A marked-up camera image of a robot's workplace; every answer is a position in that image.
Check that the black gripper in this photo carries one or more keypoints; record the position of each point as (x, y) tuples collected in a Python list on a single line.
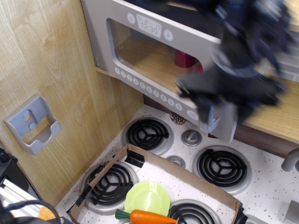
[(208, 88)]

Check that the grey stove knob upper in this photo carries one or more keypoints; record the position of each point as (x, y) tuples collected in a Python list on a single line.
[(191, 138)]

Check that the silver microwave door handle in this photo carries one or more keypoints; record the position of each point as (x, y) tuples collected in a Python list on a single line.
[(220, 117)]

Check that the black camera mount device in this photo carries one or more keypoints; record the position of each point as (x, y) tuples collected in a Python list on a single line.
[(10, 170)]

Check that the grey toy microwave door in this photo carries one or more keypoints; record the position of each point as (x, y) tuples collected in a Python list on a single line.
[(138, 47)]

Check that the grey stove knob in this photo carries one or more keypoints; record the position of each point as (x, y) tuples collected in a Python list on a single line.
[(177, 160), (191, 138)]

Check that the dark red toy vegetable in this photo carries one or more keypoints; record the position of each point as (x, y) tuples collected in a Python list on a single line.
[(184, 60)]

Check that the black burner front left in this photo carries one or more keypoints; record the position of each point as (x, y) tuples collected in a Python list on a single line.
[(110, 192)]

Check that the toy metal strainer spoon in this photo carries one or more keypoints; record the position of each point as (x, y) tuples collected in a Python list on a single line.
[(177, 119)]

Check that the light green toy plate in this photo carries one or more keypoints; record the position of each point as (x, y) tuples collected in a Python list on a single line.
[(148, 196)]

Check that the black burner front right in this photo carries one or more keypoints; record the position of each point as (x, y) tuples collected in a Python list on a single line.
[(189, 211)]

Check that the orange toy carrot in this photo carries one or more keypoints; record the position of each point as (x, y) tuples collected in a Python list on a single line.
[(144, 217)]

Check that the grey wall phone holder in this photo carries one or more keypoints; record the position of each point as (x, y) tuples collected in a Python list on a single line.
[(24, 119)]

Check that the brown cardboard tray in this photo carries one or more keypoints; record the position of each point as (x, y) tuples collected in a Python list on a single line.
[(137, 157)]

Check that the grey stove knob lower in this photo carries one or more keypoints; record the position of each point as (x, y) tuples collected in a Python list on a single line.
[(177, 160)]

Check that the black burner back right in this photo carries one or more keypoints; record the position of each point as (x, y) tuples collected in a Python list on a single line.
[(224, 167)]

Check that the grey toy faucet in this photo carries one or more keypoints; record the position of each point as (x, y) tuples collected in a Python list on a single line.
[(291, 161)]

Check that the red toy pepper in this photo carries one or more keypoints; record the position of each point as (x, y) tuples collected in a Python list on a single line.
[(199, 69)]

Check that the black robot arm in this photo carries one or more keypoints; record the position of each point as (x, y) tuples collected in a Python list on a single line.
[(250, 31)]

